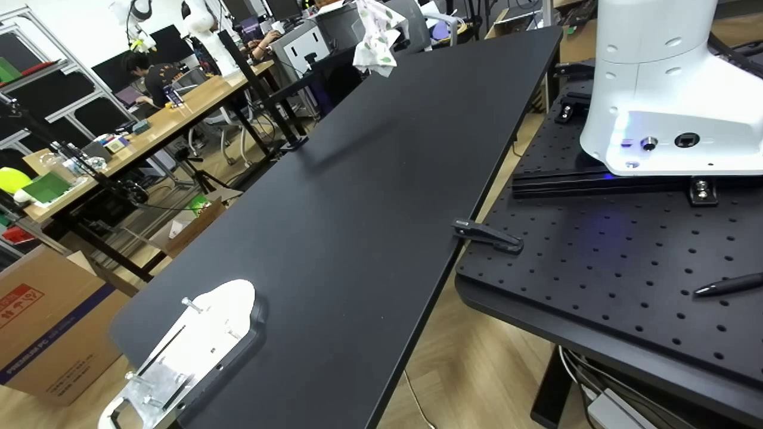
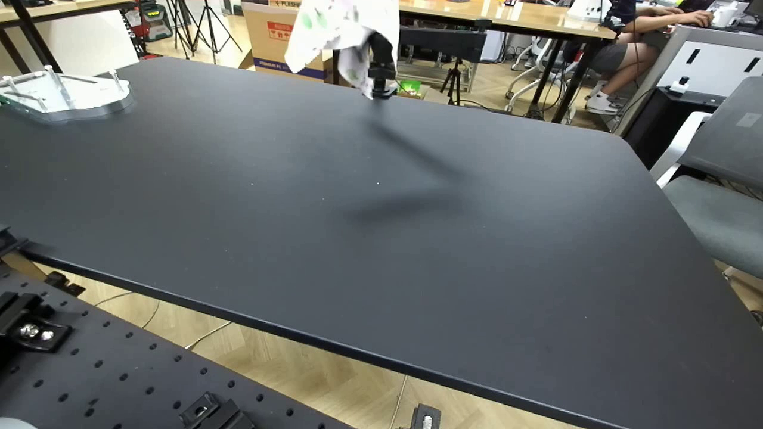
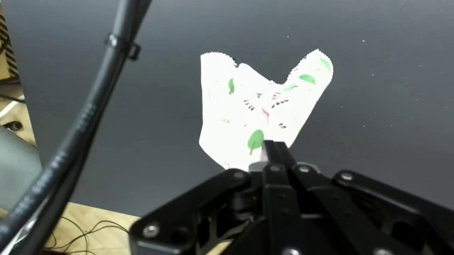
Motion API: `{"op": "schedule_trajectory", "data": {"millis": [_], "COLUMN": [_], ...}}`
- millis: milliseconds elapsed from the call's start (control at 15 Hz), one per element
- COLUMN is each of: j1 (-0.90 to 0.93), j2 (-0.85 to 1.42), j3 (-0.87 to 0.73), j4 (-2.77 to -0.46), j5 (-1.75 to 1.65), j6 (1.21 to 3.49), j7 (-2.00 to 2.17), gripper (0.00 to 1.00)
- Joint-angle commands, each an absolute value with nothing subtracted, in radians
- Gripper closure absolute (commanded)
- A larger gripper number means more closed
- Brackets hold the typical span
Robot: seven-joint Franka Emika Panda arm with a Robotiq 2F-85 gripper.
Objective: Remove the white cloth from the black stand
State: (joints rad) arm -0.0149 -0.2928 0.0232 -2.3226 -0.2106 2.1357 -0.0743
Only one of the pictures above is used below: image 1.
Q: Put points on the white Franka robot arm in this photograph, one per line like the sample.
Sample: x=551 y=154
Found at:
x=658 y=79

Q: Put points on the white cloth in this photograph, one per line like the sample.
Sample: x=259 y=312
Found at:
x=372 y=38

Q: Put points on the black clamp lever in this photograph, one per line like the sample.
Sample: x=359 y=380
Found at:
x=489 y=237

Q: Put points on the grey chair with slotted back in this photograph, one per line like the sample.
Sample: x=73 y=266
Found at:
x=305 y=51

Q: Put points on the long wooden desk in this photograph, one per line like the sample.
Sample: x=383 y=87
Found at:
x=159 y=126

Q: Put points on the black perforated breadboard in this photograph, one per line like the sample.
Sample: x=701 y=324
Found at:
x=621 y=263

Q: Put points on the seated person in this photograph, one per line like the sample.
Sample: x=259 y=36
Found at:
x=146 y=75

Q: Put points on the grey power brick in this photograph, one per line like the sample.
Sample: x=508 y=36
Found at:
x=621 y=413

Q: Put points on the green box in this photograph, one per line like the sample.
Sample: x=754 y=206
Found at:
x=49 y=188

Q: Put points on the black pen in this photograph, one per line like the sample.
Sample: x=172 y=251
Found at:
x=727 y=283

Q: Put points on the cardboard box with red print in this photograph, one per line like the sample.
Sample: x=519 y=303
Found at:
x=49 y=324

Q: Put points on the black aluminium rail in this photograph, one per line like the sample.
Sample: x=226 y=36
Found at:
x=592 y=185

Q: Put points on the black rail bracket silver bolt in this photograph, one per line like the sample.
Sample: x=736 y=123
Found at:
x=704 y=192

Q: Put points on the white metal shelf frame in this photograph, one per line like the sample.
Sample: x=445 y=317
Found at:
x=56 y=71

